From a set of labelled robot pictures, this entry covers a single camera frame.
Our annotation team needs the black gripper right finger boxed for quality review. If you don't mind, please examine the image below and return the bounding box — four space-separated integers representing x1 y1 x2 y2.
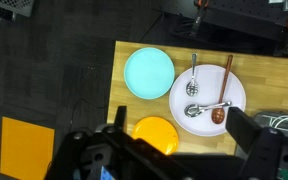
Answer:
225 106 285 180

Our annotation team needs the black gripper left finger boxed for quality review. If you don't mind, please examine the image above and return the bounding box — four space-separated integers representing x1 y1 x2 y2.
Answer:
45 105 129 180

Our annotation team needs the small silver spoon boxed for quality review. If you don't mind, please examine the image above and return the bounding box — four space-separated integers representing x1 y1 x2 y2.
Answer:
185 52 200 98

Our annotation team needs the brown wooden spoon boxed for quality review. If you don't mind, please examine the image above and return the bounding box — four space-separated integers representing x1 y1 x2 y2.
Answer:
211 54 234 125

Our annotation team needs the yellow plate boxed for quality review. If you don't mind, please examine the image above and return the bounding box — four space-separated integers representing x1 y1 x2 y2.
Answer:
131 115 180 156

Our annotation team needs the teal plate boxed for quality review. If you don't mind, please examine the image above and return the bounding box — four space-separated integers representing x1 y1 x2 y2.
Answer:
123 47 176 100

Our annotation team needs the large silver spoon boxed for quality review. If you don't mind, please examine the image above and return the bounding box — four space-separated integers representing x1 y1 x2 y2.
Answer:
183 100 233 118

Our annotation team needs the large white plate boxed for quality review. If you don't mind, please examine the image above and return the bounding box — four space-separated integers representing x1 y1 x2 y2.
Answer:
168 64 247 138

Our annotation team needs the orange floor square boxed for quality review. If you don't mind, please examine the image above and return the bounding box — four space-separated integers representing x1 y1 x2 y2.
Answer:
0 116 56 180

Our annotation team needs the black perforated mounting board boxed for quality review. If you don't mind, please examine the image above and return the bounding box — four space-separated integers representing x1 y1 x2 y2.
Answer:
162 0 288 58

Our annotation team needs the grey mesh crate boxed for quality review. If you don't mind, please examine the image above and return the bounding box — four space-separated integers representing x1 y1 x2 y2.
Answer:
0 0 36 18

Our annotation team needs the grey wire dish rack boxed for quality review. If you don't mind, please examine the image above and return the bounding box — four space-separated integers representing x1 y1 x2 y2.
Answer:
253 110 288 141

